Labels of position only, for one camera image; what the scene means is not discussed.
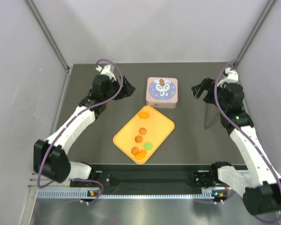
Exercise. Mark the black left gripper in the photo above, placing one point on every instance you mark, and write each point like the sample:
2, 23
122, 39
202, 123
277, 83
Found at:
127, 91

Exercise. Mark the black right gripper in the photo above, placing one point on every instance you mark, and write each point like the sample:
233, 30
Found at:
207, 84

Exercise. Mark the silver tin lid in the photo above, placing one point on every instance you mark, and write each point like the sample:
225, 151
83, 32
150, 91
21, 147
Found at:
161, 86

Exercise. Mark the pink cookie tin box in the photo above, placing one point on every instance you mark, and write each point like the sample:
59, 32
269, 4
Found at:
169, 101

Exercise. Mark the metal serving tongs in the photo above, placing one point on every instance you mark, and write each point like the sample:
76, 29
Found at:
211, 116

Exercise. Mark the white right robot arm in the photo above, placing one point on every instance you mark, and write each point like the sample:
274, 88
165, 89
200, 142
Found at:
261, 191

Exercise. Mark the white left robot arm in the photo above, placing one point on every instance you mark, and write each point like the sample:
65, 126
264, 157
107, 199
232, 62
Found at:
50, 155

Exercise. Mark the orange fish cookie upper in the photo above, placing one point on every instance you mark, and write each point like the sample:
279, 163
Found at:
143, 115

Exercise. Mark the orange fish cookie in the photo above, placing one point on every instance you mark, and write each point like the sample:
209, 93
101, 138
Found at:
140, 155
143, 115

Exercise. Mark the tan flower cookie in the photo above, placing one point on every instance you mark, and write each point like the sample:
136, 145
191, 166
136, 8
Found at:
142, 131

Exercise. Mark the yellow plastic tray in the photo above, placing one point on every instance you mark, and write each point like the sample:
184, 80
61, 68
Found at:
158, 127

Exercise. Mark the tan swirl cookie middle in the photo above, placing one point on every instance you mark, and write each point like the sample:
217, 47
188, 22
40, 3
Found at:
138, 139

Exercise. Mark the tan swirl cookie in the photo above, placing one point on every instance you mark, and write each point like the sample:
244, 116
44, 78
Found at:
134, 151
138, 139

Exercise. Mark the green sandwich cookie lower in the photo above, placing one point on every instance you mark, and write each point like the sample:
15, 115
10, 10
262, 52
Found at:
148, 146

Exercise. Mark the tan swirl cookie lower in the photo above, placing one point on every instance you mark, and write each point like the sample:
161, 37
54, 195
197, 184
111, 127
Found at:
134, 151

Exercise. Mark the orange fish cookie lower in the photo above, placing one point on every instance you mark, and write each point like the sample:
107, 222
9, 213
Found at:
140, 155

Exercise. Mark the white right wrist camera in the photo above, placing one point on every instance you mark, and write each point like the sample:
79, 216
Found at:
230, 76

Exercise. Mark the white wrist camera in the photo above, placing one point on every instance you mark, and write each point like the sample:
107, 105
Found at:
107, 70
230, 76

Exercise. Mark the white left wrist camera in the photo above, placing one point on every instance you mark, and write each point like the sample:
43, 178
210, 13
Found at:
107, 70

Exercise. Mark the aluminium frame post left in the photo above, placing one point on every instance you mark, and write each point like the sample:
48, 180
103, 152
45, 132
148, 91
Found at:
46, 32

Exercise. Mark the aluminium frame post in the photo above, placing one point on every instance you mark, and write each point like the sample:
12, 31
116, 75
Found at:
257, 25
46, 32

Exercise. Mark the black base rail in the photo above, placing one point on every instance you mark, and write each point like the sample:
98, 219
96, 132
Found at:
154, 179

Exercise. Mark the aluminium frame post right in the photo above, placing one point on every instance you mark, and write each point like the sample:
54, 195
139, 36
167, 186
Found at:
257, 25

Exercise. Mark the grey slotted cable duct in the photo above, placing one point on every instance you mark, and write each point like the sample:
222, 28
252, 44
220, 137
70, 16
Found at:
89, 194

